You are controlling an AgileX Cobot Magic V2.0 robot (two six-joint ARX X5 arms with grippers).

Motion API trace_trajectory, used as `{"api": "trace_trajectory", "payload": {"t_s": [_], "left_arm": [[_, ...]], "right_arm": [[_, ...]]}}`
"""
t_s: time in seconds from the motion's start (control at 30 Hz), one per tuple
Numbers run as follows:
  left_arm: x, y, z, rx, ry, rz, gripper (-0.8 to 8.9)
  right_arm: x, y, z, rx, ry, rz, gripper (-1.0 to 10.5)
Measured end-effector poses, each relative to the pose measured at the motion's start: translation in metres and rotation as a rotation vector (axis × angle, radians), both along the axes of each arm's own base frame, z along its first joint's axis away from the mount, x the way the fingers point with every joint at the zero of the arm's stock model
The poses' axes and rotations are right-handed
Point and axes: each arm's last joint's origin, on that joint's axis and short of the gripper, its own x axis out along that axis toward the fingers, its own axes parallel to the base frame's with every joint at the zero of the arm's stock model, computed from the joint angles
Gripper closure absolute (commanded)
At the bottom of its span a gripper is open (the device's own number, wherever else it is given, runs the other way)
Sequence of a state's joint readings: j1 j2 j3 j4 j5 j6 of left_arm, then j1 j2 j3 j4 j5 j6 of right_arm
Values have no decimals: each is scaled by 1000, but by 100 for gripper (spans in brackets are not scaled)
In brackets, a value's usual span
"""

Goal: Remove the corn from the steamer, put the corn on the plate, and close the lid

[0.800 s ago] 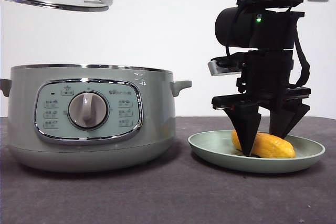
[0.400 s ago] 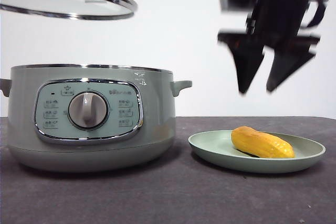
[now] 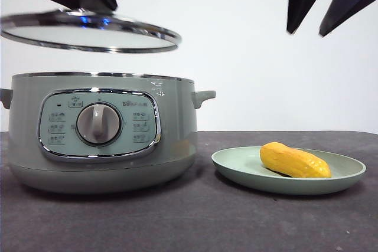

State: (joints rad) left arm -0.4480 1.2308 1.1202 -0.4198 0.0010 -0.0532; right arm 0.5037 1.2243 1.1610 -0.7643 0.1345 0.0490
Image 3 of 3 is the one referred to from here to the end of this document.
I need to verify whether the pale green electric steamer pot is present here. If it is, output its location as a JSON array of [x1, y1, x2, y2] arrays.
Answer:
[[0, 71, 217, 195]]

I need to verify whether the pale green round plate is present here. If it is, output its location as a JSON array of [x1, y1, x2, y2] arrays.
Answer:
[[211, 146, 367, 196]]

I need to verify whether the glass lid with green knob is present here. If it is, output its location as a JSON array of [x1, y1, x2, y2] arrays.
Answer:
[[0, 0, 183, 54]]

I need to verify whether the yellow corn cob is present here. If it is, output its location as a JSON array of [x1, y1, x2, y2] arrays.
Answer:
[[259, 142, 333, 178]]

